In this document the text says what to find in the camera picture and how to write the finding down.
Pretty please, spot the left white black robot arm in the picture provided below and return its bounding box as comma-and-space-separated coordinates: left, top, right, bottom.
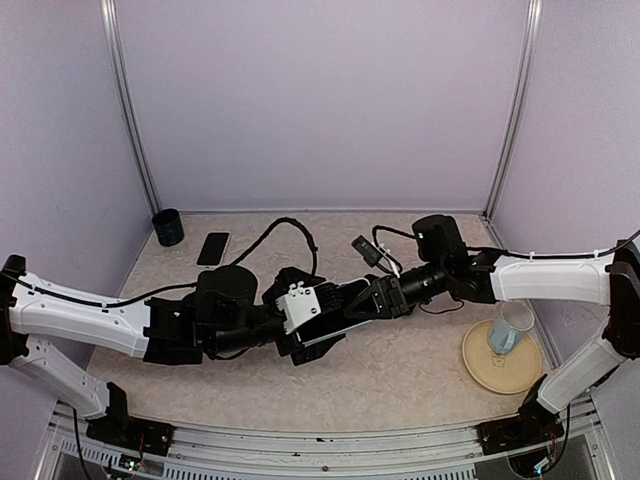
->
1, 255, 349, 445

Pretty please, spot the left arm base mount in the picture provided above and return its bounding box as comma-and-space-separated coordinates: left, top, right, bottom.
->
86, 413, 175, 457

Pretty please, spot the light blue phone case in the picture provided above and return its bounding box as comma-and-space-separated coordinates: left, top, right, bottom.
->
299, 320, 371, 347

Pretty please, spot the dark green cup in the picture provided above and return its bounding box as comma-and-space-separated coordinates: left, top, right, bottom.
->
151, 208, 184, 247

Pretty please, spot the front aluminium rail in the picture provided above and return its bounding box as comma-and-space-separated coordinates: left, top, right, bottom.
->
34, 394, 614, 480

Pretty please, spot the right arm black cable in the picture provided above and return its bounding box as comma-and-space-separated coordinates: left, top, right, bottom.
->
464, 229, 640, 261

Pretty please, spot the black phone purple edge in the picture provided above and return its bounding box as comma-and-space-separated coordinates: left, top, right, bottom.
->
297, 278, 370, 344

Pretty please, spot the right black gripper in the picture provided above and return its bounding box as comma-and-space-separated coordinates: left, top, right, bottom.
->
343, 258, 450, 319

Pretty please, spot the left aluminium frame post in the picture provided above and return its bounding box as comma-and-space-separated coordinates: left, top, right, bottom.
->
100, 0, 161, 215

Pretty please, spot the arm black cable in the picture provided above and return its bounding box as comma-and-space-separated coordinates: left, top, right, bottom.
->
24, 216, 321, 309
464, 229, 640, 261

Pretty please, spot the right aluminium frame post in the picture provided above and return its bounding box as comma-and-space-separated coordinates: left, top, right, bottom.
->
483, 0, 543, 223

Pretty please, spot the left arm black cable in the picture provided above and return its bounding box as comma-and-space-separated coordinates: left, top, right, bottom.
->
24, 216, 321, 309

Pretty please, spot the light blue mug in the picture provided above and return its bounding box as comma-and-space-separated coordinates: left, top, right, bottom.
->
488, 302, 535, 355

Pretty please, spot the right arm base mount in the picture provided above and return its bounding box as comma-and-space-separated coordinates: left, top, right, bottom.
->
476, 403, 565, 455

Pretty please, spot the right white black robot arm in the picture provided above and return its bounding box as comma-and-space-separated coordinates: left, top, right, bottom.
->
344, 215, 639, 444

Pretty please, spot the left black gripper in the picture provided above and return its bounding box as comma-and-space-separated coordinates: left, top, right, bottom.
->
208, 267, 342, 366

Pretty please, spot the beige round plate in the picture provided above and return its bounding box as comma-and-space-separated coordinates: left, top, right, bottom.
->
461, 320, 544, 395

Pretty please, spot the aluminium frame post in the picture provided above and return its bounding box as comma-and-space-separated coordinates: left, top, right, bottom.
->
483, 0, 543, 223
100, 0, 161, 215

